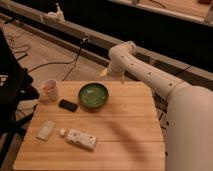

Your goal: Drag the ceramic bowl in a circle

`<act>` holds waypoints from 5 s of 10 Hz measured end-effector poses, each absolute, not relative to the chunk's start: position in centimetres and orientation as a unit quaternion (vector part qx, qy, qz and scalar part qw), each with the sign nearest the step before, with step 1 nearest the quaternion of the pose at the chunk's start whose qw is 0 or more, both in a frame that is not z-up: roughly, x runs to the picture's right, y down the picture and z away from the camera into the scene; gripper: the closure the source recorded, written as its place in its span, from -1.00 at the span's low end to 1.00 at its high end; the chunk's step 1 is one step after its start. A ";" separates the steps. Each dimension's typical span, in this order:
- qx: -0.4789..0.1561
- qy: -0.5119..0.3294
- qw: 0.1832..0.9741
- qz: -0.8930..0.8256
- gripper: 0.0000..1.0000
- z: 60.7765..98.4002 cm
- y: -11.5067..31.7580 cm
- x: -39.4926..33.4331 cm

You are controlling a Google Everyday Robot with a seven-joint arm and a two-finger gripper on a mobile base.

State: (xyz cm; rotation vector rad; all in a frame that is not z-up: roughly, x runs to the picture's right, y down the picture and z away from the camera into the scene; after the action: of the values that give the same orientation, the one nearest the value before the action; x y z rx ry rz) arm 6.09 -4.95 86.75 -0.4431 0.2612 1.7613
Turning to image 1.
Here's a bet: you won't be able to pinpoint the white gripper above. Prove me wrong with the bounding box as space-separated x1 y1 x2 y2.
100 66 125 83

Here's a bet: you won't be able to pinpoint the green ceramic bowl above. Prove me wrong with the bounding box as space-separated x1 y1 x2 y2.
78 83 109 109

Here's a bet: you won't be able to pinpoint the small black rectangular device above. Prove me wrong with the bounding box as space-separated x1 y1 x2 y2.
58 99 78 112

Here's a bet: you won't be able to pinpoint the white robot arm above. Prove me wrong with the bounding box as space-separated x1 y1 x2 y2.
102 41 213 171

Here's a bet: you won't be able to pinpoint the wooden table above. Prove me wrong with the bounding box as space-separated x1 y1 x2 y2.
14 81 165 171

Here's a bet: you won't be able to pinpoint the pink white paper cup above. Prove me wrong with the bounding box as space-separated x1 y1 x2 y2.
41 79 59 101

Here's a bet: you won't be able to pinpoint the white object on ledge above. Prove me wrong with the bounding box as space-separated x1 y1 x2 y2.
45 4 65 22

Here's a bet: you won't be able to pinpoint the black floor cable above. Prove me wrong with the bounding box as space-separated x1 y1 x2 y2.
27 37 90 82

